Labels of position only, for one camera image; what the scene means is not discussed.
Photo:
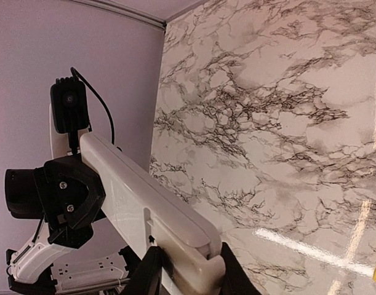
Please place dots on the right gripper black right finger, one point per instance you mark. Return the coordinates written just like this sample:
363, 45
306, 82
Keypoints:
236, 281

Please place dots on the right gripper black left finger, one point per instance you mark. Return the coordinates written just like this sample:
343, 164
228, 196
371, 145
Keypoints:
144, 274

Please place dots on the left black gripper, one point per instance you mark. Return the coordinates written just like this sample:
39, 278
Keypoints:
71, 195

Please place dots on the white remote control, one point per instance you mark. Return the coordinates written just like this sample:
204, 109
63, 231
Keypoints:
140, 208

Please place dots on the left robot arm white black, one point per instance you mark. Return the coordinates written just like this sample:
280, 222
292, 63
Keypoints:
29, 268

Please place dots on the front aluminium rail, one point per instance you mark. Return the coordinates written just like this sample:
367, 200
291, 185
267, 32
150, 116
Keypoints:
90, 276

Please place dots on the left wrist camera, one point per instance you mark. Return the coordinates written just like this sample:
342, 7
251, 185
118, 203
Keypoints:
69, 105

